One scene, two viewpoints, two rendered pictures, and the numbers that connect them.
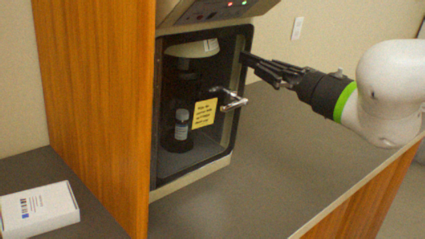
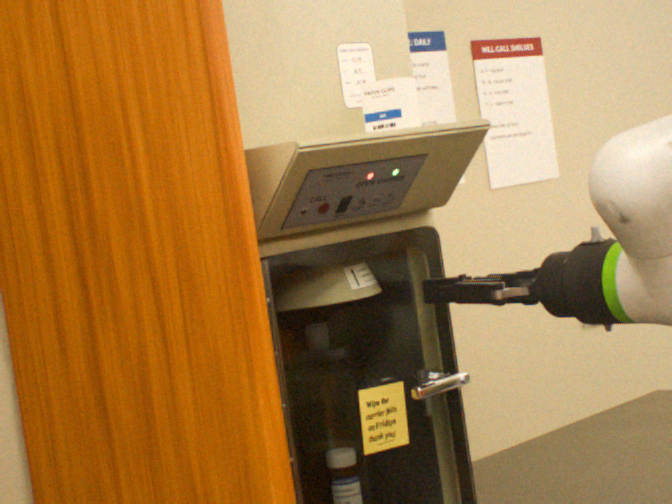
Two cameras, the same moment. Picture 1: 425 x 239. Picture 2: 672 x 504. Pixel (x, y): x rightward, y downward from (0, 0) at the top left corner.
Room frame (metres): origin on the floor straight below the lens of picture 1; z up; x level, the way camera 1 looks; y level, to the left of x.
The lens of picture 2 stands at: (-0.76, -0.04, 1.47)
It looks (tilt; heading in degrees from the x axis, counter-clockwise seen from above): 3 degrees down; 3
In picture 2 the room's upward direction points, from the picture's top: 8 degrees counter-clockwise
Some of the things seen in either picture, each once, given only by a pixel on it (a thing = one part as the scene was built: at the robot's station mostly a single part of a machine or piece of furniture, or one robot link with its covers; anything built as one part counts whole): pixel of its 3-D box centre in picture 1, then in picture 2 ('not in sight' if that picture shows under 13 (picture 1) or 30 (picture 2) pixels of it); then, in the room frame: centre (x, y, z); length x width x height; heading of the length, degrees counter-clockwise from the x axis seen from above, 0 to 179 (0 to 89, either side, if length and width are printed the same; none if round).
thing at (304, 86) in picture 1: (303, 83); (550, 285); (0.75, -0.20, 1.31); 0.09 x 0.08 x 0.07; 46
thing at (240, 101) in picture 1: (230, 102); (431, 384); (0.83, -0.05, 1.20); 0.10 x 0.05 x 0.03; 136
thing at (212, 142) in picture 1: (201, 107); (373, 405); (0.80, 0.02, 1.19); 0.30 x 0.01 x 0.40; 136
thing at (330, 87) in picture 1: (333, 94); (603, 278); (0.70, -0.25, 1.31); 0.09 x 0.06 x 0.12; 136
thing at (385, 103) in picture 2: not in sight; (390, 106); (0.80, -0.05, 1.54); 0.05 x 0.05 x 0.06; 65
